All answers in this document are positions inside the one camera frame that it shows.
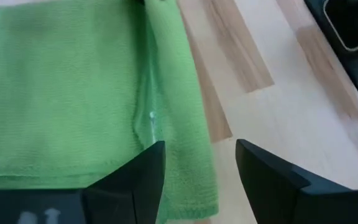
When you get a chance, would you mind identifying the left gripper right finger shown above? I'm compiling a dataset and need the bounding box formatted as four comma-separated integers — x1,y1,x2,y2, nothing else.
234,138,358,224

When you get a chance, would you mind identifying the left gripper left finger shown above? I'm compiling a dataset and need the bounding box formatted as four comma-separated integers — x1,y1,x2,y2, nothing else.
0,140,167,224

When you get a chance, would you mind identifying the green microfiber towel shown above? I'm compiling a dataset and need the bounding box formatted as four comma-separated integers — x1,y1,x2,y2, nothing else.
0,0,219,223

